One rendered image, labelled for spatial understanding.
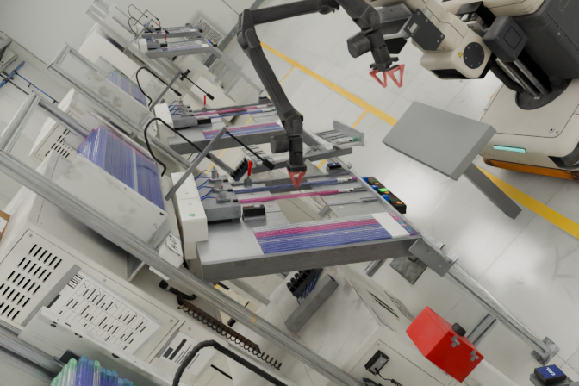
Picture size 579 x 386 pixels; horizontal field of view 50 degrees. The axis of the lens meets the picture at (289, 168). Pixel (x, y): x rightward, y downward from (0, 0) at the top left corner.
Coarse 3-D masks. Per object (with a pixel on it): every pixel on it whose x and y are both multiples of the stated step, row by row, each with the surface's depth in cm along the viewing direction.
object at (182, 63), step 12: (96, 0) 778; (108, 12) 759; (120, 12) 775; (144, 12) 807; (96, 24) 763; (132, 24) 779; (144, 24) 833; (144, 36) 781; (156, 36) 784; (168, 36) 788; (180, 36) 792; (216, 48) 804; (144, 60) 790; (168, 60) 794; (180, 60) 827; (192, 60) 805; (204, 60) 878; (216, 60) 808; (228, 60) 812; (168, 72) 803; (204, 72) 813; (156, 84) 858; (168, 96) 811
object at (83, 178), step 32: (32, 96) 220; (96, 192) 182; (128, 192) 184; (128, 224) 187; (160, 224) 190; (128, 256) 196; (416, 256) 198; (448, 256) 297; (288, 288) 256; (320, 288) 240; (288, 320) 243; (480, 320) 217
